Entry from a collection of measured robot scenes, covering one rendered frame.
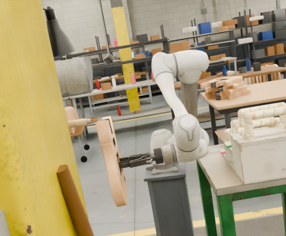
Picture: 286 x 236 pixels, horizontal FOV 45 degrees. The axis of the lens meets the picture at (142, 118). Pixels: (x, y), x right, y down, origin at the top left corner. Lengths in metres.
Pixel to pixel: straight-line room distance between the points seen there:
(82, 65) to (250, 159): 0.75
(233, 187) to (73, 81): 0.75
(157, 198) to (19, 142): 1.97
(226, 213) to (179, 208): 0.90
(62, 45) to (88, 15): 11.12
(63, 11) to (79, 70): 11.48
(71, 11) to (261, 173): 11.70
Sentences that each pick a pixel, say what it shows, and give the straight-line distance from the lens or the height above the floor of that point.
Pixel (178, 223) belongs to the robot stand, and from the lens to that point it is 2.41.
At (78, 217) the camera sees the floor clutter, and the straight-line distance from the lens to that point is 0.56.
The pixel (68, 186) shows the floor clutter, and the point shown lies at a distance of 0.53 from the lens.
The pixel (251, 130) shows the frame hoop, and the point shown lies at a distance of 1.40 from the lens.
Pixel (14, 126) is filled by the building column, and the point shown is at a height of 1.46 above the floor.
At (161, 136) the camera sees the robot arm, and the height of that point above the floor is 0.94.
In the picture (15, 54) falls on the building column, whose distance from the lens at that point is 0.45.
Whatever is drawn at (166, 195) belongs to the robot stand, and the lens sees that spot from 2.32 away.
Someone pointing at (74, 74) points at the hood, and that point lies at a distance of 1.36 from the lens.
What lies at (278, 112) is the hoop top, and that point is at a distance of 1.41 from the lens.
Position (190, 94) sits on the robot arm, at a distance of 2.06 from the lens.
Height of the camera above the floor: 1.51
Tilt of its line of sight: 11 degrees down
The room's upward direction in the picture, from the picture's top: 10 degrees counter-clockwise
